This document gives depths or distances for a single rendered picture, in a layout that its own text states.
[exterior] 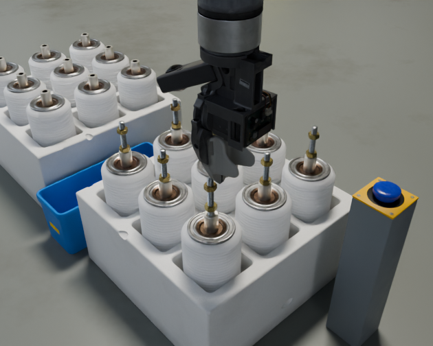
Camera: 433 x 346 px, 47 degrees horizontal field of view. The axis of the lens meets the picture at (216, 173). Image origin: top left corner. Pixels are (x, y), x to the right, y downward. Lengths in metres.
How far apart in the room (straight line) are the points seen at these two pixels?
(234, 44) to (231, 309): 0.42
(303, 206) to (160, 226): 0.26
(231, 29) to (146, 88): 0.70
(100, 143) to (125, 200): 0.29
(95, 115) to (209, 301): 0.59
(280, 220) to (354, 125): 0.79
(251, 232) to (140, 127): 0.50
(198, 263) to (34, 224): 0.55
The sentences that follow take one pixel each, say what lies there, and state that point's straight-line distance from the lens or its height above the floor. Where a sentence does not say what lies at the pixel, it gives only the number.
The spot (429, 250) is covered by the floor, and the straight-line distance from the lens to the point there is 1.20.
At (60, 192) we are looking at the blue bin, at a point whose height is 0.09.
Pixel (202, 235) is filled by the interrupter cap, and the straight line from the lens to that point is 0.78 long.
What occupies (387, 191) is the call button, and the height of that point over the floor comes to 0.33.
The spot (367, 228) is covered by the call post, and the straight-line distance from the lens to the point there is 0.79.
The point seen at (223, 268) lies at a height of 0.21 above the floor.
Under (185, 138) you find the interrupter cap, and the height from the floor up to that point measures 0.25.
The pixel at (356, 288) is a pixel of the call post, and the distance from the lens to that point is 0.88.
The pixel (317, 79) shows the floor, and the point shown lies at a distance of 1.83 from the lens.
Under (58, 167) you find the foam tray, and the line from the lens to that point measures 1.17.
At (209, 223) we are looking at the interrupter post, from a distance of 0.77.
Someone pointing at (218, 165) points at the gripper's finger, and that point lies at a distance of 0.69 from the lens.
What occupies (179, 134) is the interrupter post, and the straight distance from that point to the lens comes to 0.98.
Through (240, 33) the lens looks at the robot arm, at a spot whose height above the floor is 0.58.
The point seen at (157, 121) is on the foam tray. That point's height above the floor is 0.15.
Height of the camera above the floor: 0.79
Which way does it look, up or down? 36 degrees down
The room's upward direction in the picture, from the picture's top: straight up
